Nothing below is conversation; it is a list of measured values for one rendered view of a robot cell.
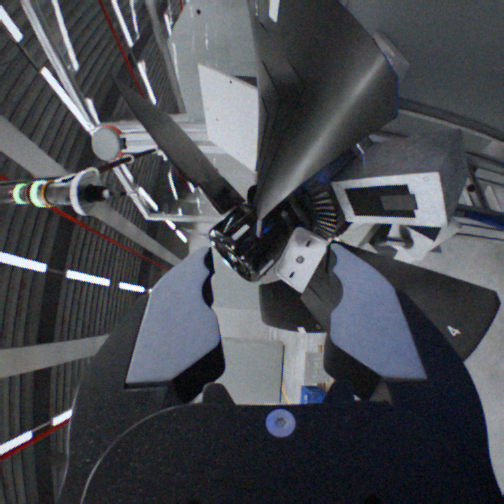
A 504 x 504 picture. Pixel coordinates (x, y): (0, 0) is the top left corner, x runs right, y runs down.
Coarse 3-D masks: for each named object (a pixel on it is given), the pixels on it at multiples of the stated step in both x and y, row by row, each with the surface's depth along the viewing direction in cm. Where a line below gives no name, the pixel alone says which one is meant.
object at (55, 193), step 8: (48, 184) 32; (56, 184) 32; (64, 184) 32; (48, 192) 31; (56, 192) 31; (64, 192) 31; (88, 192) 32; (96, 192) 32; (48, 200) 32; (56, 200) 32; (64, 200) 32; (88, 200) 32; (96, 200) 33; (104, 200) 34
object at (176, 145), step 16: (128, 96) 31; (144, 112) 35; (160, 112) 44; (144, 128) 32; (160, 128) 37; (176, 128) 45; (160, 144) 34; (176, 144) 39; (192, 144) 45; (176, 160) 36; (192, 160) 41; (208, 160) 46; (192, 176) 38; (208, 176) 42
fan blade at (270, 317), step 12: (264, 288) 50; (276, 288) 50; (288, 288) 50; (264, 300) 54; (276, 300) 53; (288, 300) 52; (300, 300) 52; (264, 312) 58; (276, 312) 57; (288, 312) 55; (300, 312) 55; (276, 324) 63; (288, 324) 60; (300, 324) 59; (312, 324) 58
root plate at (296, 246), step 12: (300, 228) 37; (300, 240) 37; (312, 240) 36; (324, 240) 34; (288, 252) 38; (300, 252) 37; (312, 252) 35; (324, 252) 34; (288, 264) 38; (300, 264) 37; (312, 264) 35; (288, 276) 38; (300, 276) 37; (300, 288) 36
